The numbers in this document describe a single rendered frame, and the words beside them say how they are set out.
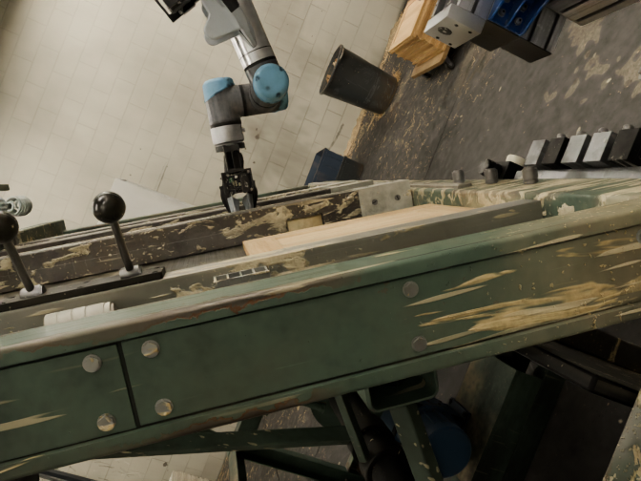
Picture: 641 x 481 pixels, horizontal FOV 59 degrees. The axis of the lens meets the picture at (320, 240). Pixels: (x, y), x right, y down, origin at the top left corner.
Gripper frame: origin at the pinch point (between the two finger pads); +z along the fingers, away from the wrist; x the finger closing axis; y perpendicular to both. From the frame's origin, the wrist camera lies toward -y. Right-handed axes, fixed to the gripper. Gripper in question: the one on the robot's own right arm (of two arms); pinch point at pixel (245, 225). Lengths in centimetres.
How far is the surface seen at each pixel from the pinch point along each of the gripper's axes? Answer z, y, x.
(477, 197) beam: -1, 48, 39
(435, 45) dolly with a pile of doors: -78, -252, 169
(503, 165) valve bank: -4, 23, 58
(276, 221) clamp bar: -1.0, 16.6, 6.0
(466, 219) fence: -1, 67, 27
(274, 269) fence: 0, 68, 0
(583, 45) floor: -43, -97, 171
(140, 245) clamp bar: -1.7, 16.8, -23.1
